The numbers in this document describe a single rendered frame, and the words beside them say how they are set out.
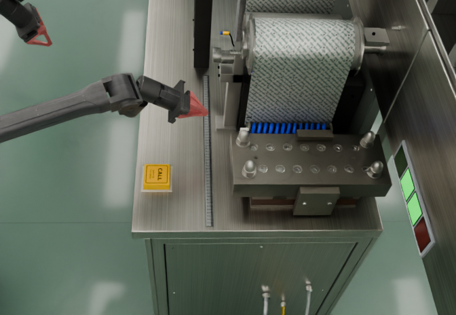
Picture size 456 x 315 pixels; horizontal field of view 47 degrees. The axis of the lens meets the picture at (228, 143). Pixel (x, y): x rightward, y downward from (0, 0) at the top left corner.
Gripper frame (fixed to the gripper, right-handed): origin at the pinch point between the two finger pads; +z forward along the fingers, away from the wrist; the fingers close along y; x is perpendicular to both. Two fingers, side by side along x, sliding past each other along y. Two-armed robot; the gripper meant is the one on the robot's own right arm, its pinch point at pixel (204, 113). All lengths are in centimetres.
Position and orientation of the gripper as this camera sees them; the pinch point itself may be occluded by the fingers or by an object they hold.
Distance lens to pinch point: 139.1
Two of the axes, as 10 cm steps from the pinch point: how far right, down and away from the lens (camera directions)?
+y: 0.5, 8.0, -6.0
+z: 8.2, 3.2, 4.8
